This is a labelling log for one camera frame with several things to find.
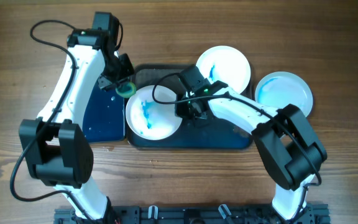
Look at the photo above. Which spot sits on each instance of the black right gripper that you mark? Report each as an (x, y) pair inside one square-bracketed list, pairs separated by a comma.
[(189, 111)]

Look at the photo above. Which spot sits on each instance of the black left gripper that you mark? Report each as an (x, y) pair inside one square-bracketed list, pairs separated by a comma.
[(128, 73)]

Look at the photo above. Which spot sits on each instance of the green yellow sponge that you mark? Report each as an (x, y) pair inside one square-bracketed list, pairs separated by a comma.
[(126, 90)]

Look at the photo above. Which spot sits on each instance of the white plate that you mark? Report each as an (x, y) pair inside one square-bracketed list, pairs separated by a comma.
[(225, 64), (149, 119)]

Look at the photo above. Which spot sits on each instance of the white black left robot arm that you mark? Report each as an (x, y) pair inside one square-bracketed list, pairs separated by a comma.
[(55, 148)]

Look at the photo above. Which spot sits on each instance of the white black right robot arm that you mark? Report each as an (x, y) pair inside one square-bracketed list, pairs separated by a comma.
[(289, 148)]

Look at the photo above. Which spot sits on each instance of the dark grey serving tray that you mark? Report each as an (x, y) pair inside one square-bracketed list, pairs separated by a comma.
[(211, 133)]

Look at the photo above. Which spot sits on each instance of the black water tub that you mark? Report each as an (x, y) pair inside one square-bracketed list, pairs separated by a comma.
[(104, 118)]

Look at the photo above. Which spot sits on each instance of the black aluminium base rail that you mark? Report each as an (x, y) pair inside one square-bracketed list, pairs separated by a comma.
[(260, 213)]

